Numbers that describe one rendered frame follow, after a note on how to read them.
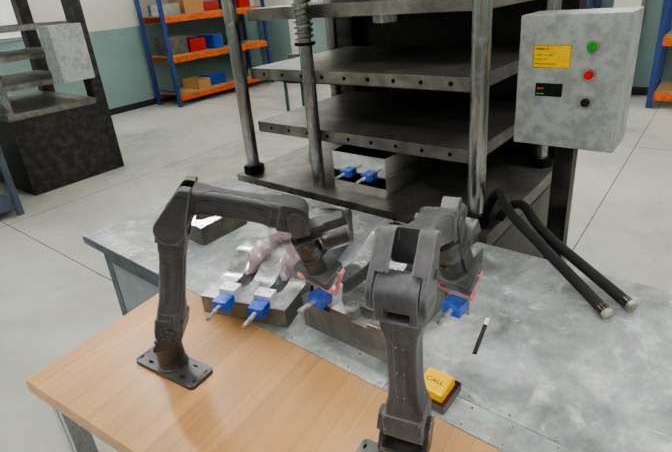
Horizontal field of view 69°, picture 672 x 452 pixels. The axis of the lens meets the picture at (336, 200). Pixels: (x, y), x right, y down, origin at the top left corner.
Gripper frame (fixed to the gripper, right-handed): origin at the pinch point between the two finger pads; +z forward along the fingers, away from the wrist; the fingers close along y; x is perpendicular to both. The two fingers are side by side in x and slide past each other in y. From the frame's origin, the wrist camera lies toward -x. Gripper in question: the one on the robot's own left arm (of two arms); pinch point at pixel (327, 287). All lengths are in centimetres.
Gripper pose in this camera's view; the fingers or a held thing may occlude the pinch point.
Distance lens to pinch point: 119.5
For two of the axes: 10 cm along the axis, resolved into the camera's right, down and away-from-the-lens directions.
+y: -7.7, -2.9, 5.6
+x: -5.8, 6.8, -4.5
